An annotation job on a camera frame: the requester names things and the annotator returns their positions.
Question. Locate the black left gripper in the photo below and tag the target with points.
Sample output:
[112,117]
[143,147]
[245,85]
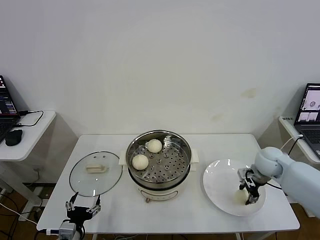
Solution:
[78,215]

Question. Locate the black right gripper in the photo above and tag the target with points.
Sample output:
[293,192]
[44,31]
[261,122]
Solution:
[252,186]

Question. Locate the white steamed baozi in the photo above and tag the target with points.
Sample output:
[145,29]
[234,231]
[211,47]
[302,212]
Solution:
[239,197]
[154,145]
[140,162]

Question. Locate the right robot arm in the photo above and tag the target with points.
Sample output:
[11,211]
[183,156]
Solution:
[295,175]

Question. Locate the steel perforated steamer basket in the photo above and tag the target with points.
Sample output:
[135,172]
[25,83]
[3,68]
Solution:
[165,172]

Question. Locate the white round plate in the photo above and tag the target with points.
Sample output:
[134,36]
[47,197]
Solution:
[220,190]

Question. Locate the cream electric pot base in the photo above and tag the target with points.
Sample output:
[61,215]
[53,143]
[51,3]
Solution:
[157,193]

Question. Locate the black white desk label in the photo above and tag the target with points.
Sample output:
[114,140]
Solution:
[287,118]

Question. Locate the white side desk beige panel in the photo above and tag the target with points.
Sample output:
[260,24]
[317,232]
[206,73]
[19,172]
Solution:
[35,135]

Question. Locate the black computer mouse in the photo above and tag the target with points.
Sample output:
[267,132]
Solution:
[13,138]

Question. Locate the dark laptop with red screen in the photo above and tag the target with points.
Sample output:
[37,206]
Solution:
[6,105]

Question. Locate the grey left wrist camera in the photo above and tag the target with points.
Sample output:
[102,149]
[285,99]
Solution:
[67,228]

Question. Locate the grey laptop showing camera views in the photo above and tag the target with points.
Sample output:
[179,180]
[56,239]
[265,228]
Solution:
[310,135]

